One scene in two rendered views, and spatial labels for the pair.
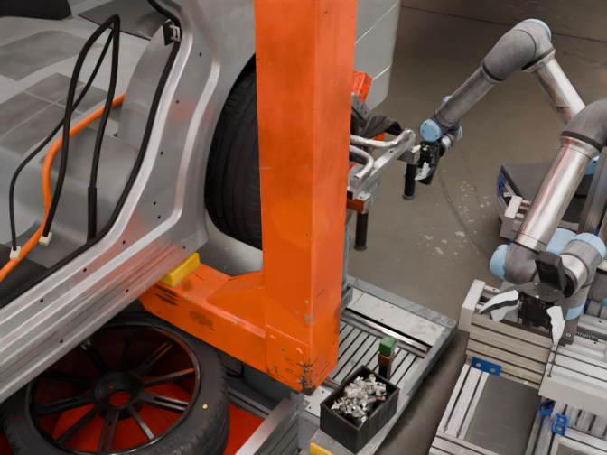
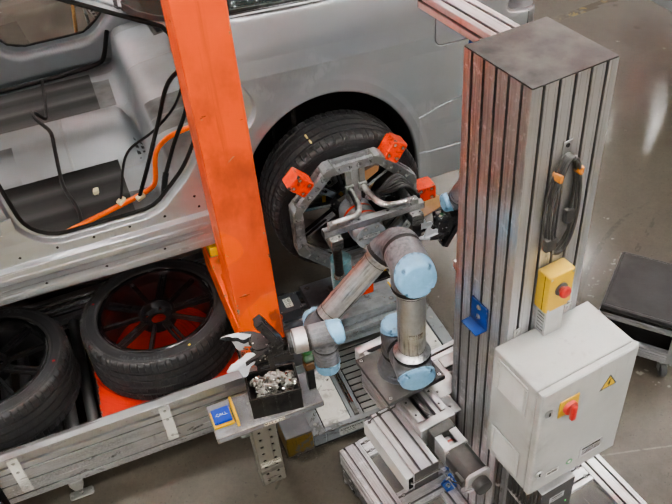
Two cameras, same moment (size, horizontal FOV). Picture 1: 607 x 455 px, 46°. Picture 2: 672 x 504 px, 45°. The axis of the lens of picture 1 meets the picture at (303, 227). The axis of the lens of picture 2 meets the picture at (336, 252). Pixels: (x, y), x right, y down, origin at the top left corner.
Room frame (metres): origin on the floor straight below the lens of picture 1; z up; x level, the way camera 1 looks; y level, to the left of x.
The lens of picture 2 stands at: (-0.02, -1.63, 2.93)
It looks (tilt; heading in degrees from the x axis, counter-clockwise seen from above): 41 degrees down; 39
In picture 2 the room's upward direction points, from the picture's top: 6 degrees counter-clockwise
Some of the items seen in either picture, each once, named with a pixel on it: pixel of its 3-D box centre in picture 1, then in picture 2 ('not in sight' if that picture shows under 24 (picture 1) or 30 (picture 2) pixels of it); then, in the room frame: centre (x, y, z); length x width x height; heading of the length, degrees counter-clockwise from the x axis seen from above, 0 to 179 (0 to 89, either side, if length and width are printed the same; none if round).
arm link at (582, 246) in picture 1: (580, 258); (324, 334); (1.19, -0.59, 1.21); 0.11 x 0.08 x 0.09; 140
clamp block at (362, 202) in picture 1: (355, 199); (333, 238); (1.81, -0.16, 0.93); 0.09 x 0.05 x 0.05; 57
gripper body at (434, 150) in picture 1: (429, 153); (448, 220); (2.20, -0.45, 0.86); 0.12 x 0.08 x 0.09; 147
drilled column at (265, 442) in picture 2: not in sight; (265, 443); (1.28, -0.13, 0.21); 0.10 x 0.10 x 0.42; 57
